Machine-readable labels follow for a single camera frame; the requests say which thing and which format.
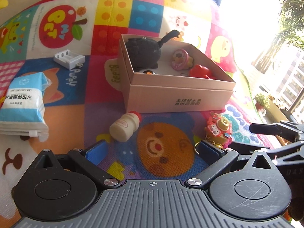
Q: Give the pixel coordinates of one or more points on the white battery charger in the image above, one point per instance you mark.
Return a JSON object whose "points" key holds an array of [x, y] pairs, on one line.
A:
{"points": [[69, 59]]}

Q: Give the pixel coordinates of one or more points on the black plush cat toy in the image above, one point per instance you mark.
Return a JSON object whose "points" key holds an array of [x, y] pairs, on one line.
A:
{"points": [[144, 53]]}

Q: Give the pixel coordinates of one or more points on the potted palm plant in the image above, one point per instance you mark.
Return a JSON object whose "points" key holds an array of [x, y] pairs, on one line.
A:
{"points": [[290, 33]]}

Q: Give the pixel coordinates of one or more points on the yellow pudding toy pink base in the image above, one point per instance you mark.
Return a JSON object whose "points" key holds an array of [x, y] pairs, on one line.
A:
{"points": [[181, 60]]}

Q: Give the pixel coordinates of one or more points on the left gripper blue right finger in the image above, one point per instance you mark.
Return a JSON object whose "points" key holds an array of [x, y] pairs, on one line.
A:
{"points": [[219, 162]]}

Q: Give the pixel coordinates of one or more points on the black red doll keychain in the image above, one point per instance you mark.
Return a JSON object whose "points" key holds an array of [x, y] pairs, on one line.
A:
{"points": [[150, 72]]}

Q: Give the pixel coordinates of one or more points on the blue white tissue pack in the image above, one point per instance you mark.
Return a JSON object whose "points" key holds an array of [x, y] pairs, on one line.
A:
{"points": [[22, 112]]}

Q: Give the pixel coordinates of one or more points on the red round-head toy figure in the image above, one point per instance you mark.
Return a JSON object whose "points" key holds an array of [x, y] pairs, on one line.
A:
{"points": [[199, 71]]}

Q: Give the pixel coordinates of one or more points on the pink cardboard box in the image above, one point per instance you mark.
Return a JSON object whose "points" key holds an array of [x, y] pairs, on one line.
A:
{"points": [[170, 90]]}

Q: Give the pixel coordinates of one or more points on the small potted plant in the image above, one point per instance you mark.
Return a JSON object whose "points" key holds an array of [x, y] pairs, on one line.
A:
{"points": [[262, 104]]}

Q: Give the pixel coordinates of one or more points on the colourful cartoon play mat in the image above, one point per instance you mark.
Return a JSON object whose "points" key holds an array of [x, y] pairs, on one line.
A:
{"points": [[39, 183]]}

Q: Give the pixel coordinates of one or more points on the red gold lucky charm keychain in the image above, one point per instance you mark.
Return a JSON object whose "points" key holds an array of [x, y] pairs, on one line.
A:
{"points": [[214, 128]]}

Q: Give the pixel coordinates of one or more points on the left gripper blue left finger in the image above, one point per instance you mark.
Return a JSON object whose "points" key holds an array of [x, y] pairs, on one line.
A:
{"points": [[86, 162]]}

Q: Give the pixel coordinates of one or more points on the yellow bear plush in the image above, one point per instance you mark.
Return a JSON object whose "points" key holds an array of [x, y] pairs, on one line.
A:
{"points": [[3, 4]]}

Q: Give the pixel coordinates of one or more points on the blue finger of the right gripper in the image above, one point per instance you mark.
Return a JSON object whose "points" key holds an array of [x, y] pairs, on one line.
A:
{"points": [[292, 132], [289, 154]]}

